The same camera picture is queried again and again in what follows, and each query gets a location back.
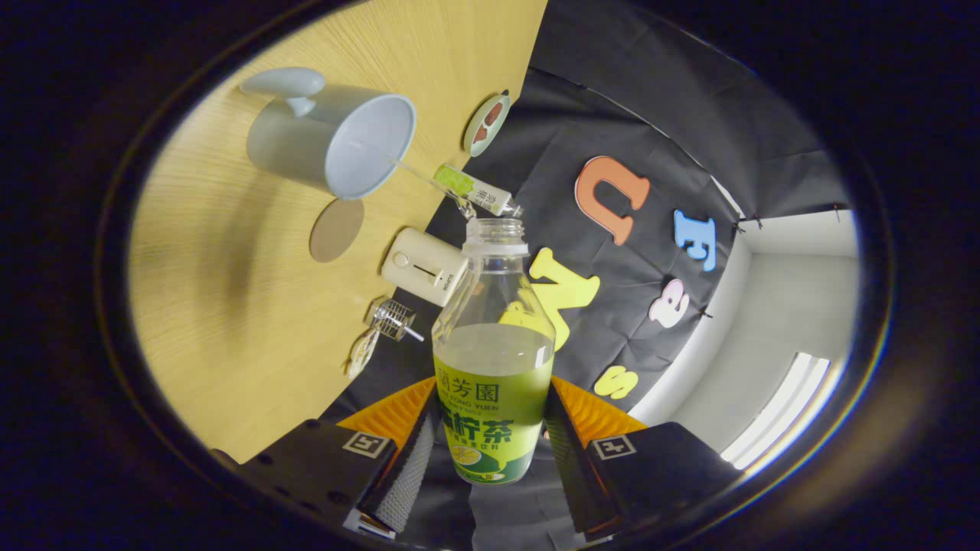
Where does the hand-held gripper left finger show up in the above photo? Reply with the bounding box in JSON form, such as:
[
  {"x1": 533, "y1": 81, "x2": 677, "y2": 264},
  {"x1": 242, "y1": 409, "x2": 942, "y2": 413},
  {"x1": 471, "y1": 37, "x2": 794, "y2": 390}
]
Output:
[{"x1": 211, "y1": 375, "x2": 439, "y2": 540}]

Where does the white cup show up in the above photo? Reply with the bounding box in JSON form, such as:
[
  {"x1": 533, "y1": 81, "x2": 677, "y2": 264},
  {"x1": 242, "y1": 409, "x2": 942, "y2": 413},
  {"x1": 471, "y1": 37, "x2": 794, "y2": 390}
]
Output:
[{"x1": 240, "y1": 67, "x2": 417, "y2": 201}]

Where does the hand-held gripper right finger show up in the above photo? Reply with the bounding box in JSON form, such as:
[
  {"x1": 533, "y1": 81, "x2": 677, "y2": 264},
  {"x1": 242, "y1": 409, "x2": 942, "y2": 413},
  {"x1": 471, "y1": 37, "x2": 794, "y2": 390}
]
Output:
[{"x1": 544, "y1": 375, "x2": 747, "y2": 540}]

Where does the small white label bottle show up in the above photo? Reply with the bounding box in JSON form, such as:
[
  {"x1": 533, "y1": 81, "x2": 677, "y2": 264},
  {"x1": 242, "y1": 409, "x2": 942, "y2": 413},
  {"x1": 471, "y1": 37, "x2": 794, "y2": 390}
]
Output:
[{"x1": 433, "y1": 163, "x2": 524, "y2": 220}]

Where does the green label juice bottle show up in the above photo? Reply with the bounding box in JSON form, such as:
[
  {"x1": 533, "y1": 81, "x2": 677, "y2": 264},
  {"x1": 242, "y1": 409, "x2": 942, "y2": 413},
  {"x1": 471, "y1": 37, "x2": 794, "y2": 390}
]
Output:
[{"x1": 432, "y1": 217, "x2": 556, "y2": 486}]

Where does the wooden table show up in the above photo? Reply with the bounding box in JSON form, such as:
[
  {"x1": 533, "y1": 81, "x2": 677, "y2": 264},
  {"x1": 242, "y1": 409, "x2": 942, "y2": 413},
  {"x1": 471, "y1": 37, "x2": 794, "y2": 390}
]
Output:
[{"x1": 126, "y1": 0, "x2": 550, "y2": 464}]

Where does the white toaster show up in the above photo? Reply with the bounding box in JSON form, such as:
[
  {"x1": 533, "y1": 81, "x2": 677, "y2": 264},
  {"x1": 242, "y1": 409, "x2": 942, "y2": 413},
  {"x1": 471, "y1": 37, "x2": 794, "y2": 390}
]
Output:
[{"x1": 381, "y1": 227, "x2": 469, "y2": 308}]

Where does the white divided snack dish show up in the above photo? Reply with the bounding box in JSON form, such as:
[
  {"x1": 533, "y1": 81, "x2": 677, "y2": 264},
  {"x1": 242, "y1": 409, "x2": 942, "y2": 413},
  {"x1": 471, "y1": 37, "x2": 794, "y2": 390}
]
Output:
[{"x1": 348, "y1": 329, "x2": 381, "y2": 381}]

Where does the ceiling light panel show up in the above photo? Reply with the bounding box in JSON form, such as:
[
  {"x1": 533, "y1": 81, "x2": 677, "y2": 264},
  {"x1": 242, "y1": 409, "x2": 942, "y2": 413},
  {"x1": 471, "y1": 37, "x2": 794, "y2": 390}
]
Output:
[{"x1": 720, "y1": 352, "x2": 831, "y2": 470}]

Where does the pale green small plate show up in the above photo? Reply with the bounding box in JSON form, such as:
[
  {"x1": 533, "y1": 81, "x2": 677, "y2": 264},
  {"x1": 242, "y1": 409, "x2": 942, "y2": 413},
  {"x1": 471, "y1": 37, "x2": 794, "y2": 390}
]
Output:
[{"x1": 462, "y1": 90, "x2": 512, "y2": 158}]

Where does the round brown coaster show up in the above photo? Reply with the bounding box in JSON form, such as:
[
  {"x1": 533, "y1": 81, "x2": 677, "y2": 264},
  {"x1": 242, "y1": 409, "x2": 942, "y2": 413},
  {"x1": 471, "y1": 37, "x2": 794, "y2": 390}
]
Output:
[{"x1": 309, "y1": 198, "x2": 366, "y2": 264}]

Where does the wire mesh holder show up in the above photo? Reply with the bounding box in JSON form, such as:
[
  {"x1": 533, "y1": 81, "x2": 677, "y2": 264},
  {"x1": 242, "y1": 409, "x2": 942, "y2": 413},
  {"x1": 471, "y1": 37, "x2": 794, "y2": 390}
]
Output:
[{"x1": 370, "y1": 298, "x2": 417, "y2": 342}]

